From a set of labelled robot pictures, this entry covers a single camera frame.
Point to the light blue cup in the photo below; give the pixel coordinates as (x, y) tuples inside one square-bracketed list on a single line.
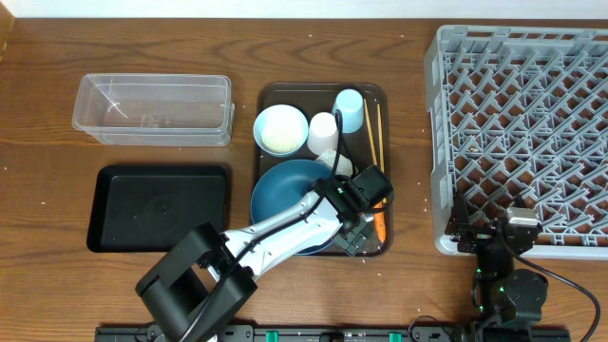
[(350, 104)]

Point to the grey dishwasher rack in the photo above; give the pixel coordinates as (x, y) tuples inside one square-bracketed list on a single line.
[(521, 112)]

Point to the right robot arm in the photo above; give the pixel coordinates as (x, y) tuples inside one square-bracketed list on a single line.
[(510, 299)]

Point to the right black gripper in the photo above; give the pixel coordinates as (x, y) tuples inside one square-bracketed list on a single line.
[(460, 223)]

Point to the crumpled foil wrapper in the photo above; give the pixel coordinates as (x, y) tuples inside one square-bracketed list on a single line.
[(344, 166)]

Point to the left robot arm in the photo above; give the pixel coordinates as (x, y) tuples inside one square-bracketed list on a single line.
[(200, 284)]

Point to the wooden chopstick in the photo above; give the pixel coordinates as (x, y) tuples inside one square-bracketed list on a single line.
[(370, 134), (380, 138)]

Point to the orange carrot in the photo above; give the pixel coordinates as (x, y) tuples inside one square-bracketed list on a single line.
[(379, 222)]

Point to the dark brown serving tray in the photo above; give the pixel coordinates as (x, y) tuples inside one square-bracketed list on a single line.
[(312, 98)]

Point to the dark blue plate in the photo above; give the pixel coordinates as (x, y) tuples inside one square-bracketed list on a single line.
[(285, 186)]

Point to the pink cup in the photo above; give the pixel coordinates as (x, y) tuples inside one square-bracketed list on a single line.
[(323, 133)]

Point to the light blue bowl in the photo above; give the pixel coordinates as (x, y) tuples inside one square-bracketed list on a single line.
[(280, 113)]

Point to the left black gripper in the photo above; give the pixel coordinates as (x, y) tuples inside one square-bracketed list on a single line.
[(354, 241)]

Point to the black waste tray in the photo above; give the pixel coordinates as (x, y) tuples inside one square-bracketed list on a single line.
[(149, 208)]

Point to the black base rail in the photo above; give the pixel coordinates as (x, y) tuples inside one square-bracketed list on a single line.
[(246, 333)]

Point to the clear plastic bin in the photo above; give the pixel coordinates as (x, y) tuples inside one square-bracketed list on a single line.
[(155, 109)]

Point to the pile of white rice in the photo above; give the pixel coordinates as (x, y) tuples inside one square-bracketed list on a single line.
[(282, 138)]

